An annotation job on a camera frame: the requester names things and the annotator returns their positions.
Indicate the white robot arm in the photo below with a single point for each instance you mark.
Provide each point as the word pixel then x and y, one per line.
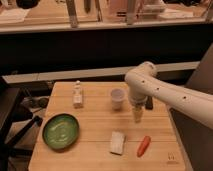
pixel 142 82

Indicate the green round plate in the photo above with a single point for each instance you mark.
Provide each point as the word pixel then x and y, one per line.
pixel 61 131

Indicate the black chair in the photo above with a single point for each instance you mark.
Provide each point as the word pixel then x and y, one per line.
pixel 10 110

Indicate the small white bottle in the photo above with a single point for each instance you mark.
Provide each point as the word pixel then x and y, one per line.
pixel 77 95

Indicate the white plastic cup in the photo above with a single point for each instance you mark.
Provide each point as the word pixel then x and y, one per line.
pixel 117 98

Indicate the black rectangular block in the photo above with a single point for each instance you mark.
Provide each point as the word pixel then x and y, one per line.
pixel 149 103

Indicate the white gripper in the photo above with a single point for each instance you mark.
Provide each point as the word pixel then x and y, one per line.
pixel 137 113

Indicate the orange carrot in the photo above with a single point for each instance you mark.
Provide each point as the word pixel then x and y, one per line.
pixel 143 146

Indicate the white sponge block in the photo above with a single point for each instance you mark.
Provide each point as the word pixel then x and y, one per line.
pixel 117 143

